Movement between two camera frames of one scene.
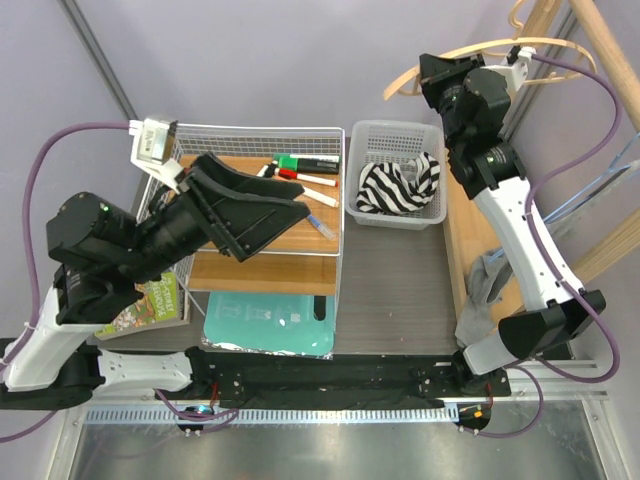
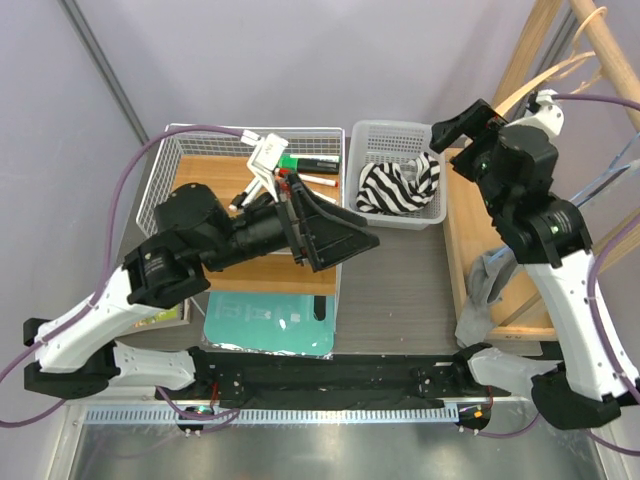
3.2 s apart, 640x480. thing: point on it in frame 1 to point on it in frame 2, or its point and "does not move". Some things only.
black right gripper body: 435,85 to 482,125
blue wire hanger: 616,171 does not move
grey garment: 487,280 does not move
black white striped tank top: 383,187 does not move
